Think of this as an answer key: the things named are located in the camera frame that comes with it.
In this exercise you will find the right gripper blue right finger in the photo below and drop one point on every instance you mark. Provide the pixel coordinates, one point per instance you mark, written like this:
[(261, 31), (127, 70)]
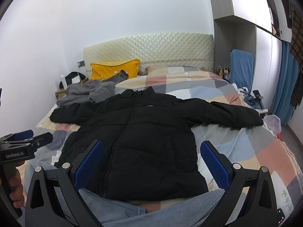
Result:
[(218, 165)]

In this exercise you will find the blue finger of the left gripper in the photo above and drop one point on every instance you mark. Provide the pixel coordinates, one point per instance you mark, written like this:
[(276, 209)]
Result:
[(41, 140), (23, 135)]

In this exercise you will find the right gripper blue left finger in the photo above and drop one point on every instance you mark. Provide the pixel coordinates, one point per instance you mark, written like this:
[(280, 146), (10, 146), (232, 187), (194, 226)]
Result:
[(85, 163)]

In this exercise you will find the black puffer jacket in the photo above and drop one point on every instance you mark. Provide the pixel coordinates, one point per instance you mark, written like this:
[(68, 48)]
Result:
[(150, 151)]

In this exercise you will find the person's left hand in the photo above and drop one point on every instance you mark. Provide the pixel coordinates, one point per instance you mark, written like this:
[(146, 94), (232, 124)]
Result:
[(17, 195)]

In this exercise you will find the light blue jeans leg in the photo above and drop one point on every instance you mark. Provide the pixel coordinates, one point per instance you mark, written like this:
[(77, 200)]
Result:
[(191, 212)]

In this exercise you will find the wooden nightstand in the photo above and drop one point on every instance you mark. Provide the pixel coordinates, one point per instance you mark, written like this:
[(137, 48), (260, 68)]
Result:
[(61, 92)]

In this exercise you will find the grey fleece garment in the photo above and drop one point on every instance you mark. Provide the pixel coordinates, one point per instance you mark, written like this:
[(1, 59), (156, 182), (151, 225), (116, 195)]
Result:
[(93, 91)]

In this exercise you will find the white bottle on nightstand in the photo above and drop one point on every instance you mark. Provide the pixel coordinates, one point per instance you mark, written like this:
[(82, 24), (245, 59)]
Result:
[(63, 84)]

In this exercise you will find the black bag on nightstand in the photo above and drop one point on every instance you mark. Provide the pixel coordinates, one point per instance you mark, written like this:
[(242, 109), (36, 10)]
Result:
[(74, 78)]

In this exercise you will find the white mesh bag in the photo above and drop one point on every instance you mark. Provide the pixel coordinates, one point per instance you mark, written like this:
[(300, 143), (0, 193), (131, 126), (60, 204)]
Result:
[(274, 123)]

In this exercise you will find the black device on stand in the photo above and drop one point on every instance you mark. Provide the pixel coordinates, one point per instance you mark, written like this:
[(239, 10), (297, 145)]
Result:
[(253, 100)]

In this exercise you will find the blue curtain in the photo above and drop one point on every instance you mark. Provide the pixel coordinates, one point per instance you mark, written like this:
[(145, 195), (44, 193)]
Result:
[(287, 78)]

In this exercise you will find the yellow pillow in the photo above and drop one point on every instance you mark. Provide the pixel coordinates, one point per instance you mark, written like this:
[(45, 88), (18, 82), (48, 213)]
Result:
[(105, 70)]

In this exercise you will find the bottles on shelf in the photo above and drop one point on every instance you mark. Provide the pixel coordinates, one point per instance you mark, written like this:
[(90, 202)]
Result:
[(223, 72)]

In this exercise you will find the blue towel on chair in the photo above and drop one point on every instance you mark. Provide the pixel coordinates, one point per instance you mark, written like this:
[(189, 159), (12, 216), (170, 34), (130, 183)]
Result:
[(241, 69)]

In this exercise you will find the cream quilted headboard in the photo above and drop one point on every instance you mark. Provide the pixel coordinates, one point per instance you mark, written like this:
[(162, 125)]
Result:
[(157, 49)]

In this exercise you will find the plaid brown scarf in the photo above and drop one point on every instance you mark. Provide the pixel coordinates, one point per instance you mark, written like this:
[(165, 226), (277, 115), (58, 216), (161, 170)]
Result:
[(296, 52)]

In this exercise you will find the grey wardrobe cabinet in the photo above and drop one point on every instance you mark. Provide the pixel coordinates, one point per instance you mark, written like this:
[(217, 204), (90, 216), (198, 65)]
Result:
[(255, 26)]

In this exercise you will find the wall switch plate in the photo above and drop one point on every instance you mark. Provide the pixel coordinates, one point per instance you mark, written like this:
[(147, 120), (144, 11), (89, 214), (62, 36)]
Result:
[(81, 64)]

